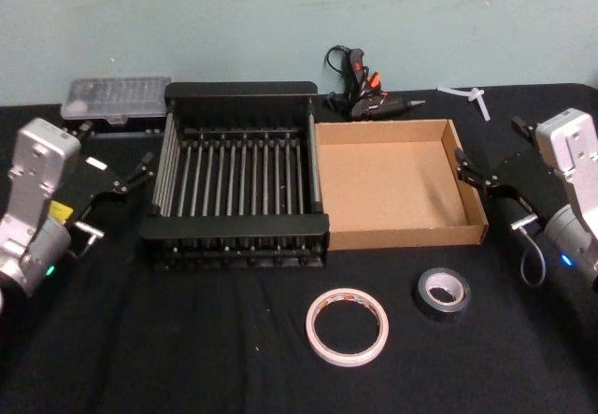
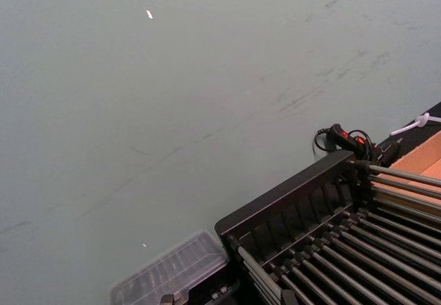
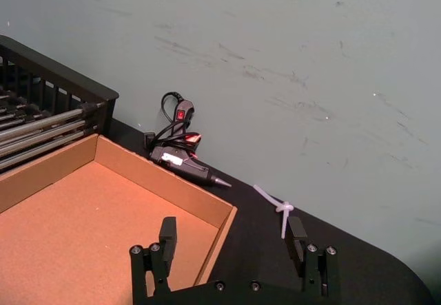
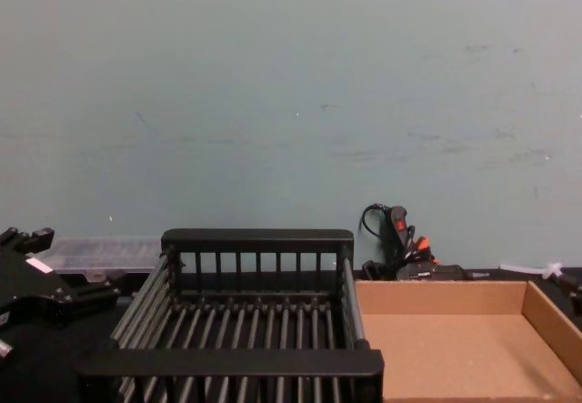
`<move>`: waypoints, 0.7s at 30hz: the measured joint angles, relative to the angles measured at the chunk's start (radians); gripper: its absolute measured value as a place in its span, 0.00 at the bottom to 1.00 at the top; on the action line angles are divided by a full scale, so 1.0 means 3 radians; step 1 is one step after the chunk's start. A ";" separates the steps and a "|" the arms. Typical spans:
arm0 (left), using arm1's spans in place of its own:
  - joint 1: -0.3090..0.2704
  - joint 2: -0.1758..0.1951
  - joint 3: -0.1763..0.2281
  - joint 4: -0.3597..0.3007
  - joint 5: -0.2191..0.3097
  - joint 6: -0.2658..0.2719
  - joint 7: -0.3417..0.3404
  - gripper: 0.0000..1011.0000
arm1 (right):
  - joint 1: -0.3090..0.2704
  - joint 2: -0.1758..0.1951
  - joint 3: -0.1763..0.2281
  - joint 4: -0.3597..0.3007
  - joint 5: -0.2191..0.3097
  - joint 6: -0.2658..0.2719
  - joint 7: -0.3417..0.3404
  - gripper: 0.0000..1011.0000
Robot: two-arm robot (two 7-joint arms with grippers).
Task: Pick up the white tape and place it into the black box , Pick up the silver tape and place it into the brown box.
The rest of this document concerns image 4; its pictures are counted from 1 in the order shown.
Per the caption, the plain pale wall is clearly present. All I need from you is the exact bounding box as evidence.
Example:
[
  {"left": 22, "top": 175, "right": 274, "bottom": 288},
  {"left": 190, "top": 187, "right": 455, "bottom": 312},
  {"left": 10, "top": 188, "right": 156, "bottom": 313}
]
[{"left": 0, "top": 0, "right": 582, "bottom": 271}]

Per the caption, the clear plastic case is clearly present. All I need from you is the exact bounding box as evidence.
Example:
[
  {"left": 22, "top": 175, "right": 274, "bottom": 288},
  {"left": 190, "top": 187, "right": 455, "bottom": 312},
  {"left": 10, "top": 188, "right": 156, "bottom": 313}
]
[{"left": 31, "top": 237, "right": 166, "bottom": 277}]

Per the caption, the shallow brown cardboard tray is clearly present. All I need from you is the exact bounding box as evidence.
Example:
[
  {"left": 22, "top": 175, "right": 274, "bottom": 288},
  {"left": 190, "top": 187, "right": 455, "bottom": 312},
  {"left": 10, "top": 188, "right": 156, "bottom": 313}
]
[{"left": 353, "top": 278, "right": 582, "bottom": 403}]

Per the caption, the black rack with steel bars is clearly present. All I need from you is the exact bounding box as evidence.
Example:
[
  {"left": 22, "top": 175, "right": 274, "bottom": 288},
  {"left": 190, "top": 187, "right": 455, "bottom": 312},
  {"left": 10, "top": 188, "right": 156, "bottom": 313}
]
[{"left": 75, "top": 227, "right": 386, "bottom": 403}]

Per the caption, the small white three-armed plastic piece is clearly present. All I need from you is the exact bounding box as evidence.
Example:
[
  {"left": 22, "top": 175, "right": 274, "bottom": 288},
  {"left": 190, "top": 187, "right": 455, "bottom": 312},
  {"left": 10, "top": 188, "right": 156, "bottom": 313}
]
[{"left": 499, "top": 261, "right": 565, "bottom": 281}]

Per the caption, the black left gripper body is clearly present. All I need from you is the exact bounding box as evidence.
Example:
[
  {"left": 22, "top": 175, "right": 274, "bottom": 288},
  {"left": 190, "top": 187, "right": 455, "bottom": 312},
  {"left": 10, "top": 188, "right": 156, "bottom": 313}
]
[{"left": 0, "top": 244, "right": 81, "bottom": 403}]

